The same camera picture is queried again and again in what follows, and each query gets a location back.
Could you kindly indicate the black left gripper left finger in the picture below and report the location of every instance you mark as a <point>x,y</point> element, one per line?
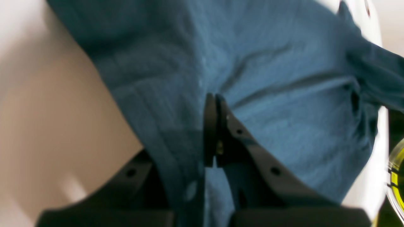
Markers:
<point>163,186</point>

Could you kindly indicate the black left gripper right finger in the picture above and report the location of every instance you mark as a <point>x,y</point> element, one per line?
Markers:
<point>264,191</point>

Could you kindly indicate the dark blue T-shirt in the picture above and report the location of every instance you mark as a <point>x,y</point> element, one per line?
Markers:
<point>304,81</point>

